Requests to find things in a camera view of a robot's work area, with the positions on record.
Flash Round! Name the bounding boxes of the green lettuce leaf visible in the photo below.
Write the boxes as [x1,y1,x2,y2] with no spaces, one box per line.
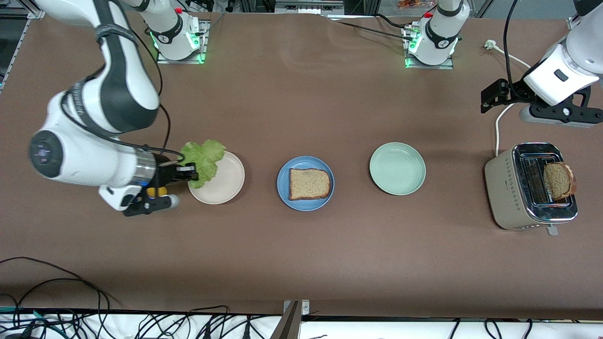
[179,139,227,184]

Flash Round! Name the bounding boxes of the brown bread slice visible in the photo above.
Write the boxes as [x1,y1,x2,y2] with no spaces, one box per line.
[288,168,331,201]
[543,161,577,202]

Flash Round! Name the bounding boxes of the beige plate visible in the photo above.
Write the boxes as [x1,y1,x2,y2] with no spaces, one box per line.
[187,151,245,205]

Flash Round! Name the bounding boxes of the light green plate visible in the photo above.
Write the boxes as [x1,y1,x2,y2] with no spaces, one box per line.
[369,142,426,196]

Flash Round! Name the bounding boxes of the blue plate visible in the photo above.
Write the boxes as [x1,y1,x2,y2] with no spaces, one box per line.
[277,156,335,211]

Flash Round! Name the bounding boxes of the beige chrome-top toaster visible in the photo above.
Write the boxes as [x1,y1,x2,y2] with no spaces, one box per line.
[484,142,579,236]

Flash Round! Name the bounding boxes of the grey metal box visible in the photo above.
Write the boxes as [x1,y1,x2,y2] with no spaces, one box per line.
[275,0,345,16]

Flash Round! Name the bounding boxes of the white toaster power cord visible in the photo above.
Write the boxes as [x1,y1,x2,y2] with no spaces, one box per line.
[484,40,535,157]

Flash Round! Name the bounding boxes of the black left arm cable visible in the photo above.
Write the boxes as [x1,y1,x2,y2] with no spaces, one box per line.
[502,0,519,92]

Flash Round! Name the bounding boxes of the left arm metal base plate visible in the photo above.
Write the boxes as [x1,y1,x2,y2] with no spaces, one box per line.
[403,24,455,70]

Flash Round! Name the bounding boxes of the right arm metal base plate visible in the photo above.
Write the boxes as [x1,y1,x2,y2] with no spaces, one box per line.
[156,19,209,65]

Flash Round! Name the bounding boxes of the black cable behind table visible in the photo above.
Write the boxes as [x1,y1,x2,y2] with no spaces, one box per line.
[327,13,415,42]

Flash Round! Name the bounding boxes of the looped black floor cable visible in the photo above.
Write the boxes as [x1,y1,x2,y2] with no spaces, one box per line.
[13,278,111,312]

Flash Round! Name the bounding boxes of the long black floor cable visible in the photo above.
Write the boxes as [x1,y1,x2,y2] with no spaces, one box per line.
[0,257,121,311]

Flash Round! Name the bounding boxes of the aluminium camera post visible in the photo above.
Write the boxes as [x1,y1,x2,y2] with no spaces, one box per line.
[269,299,310,339]

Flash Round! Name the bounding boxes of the aluminium side rail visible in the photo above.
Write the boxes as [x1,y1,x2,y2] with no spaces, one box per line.
[0,16,30,90]

